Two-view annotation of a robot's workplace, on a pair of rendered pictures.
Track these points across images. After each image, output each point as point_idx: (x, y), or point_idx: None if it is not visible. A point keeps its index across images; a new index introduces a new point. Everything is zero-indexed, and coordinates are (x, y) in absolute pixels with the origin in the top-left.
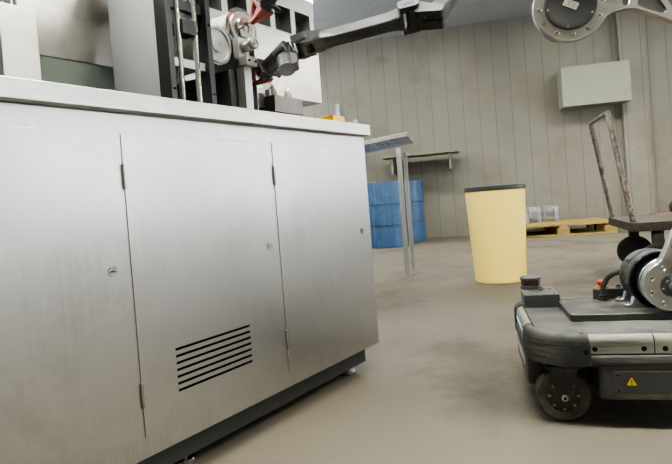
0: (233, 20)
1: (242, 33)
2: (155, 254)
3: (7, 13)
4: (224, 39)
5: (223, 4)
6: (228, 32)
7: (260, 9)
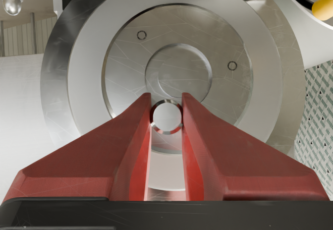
0: (265, 106)
1: (214, 26)
2: None
3: None
4: None
5: None
6: (287, 29)
7: (316, 183)
